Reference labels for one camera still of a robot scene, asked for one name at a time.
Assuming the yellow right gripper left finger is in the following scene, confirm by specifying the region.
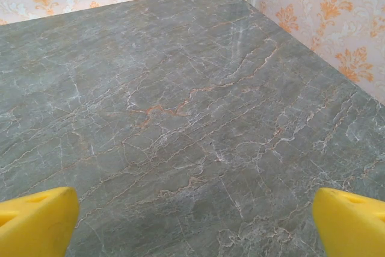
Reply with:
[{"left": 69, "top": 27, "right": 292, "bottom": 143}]
[{"left": 0, "top": 187, "right": 81, "bottom": 257}]

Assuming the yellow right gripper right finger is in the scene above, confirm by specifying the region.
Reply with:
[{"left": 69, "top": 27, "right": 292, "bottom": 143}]
[{"left": 312, "top": 187, "right": 385, "bottom": 257}]

